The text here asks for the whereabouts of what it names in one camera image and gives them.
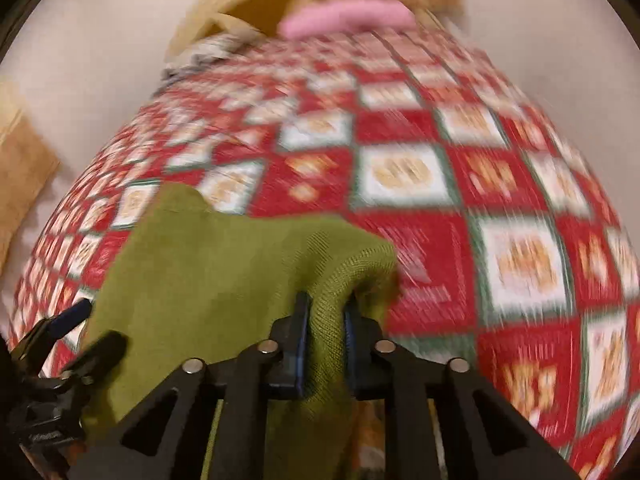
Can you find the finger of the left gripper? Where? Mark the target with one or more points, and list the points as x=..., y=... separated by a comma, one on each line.
x=97, y=361
x=33, y=349

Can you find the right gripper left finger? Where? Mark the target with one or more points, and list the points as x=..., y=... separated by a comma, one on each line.
x=208, y=420

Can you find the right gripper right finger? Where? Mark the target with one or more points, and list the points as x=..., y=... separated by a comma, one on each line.
x=442, y=420

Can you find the striped green orange knit sweater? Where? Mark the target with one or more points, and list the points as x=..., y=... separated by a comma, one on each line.
x=190, y=282

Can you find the red patchwork bear bedspread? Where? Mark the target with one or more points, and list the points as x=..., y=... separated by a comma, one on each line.
x=509, y=254

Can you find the beige side curtain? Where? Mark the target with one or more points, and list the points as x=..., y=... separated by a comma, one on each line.
x=26, y=164

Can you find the white car print pillow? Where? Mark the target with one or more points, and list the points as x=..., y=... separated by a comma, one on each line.
x=207, y=51

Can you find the pink pillow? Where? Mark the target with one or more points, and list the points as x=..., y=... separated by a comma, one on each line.
x=333, y=16

